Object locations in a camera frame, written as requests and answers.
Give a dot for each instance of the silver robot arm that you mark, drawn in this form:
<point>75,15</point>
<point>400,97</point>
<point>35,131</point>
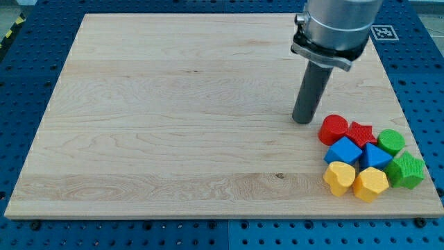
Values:
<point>334,33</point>

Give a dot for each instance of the light wooden board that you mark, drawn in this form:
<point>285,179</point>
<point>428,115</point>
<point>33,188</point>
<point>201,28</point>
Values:
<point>189,117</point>

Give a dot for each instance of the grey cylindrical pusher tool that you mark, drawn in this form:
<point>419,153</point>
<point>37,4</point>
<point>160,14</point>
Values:
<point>311,90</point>

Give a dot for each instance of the red cylinder block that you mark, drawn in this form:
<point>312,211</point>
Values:
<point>333,128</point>

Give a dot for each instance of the blue cube block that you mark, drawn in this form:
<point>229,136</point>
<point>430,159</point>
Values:
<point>343,150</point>

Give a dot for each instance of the yellow heart block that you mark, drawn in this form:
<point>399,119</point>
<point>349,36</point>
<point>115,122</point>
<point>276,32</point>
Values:
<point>339,176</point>

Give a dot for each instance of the red star block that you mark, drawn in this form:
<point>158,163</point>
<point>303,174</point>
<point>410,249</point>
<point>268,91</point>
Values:
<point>361,135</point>

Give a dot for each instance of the blue triangle block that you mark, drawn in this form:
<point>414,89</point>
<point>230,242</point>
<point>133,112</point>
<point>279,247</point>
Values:
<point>374,157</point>

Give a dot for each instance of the yellow hexagon block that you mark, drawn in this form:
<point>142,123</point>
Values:
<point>369,184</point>

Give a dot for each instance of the green cylinder block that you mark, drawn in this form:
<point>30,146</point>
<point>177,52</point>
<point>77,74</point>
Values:
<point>391,141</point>

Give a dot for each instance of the white fiducial marker tag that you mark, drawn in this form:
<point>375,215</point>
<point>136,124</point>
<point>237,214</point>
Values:
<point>384,32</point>

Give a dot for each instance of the green star block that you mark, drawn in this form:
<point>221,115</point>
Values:
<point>405,171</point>

